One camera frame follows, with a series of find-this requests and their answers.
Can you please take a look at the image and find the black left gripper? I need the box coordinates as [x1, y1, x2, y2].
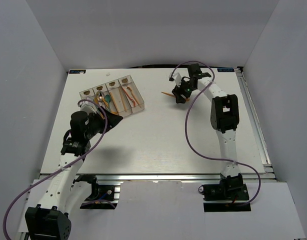
[84, 105, 123, 140]

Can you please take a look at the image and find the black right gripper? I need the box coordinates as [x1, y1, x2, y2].
[172, 76, 196, 104]

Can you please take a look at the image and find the orange plastic spoon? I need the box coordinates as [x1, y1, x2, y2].
[102, 96, 117, 114]

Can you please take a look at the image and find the orange plastic fork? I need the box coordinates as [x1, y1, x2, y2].
[125, 85, 144, 110]
[122, 87, 136, 107]
[161, 91, 190, 102]

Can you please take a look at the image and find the orange plastic chopstick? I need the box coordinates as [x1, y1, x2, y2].
[118, 88, 127, 112]
[109, 91, 119, 113]

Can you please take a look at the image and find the silver metal spoon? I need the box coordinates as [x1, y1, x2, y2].
[96, 91, 105, 103]

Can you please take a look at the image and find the teal plastic spoon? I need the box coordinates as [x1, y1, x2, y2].
[104, 94, 111, 111]

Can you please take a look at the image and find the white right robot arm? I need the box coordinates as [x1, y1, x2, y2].
[169, 62, 241, 179]

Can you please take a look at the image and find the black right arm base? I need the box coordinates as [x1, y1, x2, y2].
[198, 184, 251, 213]

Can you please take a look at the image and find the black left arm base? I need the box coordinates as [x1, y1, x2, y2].
[76, 175, 120, 210]

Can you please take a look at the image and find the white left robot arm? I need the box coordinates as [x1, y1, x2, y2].
[25, 107, 123, 240]

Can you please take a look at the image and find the clear four-compartment organizer tray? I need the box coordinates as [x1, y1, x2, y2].
[79, 75, 145, 117]

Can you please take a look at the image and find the blue label sticker right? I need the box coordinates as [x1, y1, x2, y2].
[217, 67, 235, 73]

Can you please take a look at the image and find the blue label sticker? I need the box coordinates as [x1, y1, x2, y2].
[217, 67, 235, 73]
[68, 69, 86, 74]

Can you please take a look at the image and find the blue label sticker left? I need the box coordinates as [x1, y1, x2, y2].
[68, 69, 86, 74]

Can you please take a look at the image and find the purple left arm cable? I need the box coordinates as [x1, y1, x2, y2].
[3, 99, 118, 240]

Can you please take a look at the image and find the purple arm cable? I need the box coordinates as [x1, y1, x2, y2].
[169, 61, 262, 206]
[3, 99, 118, 240]

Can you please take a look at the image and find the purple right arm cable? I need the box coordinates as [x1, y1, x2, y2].
[169, 61, 262, 206]

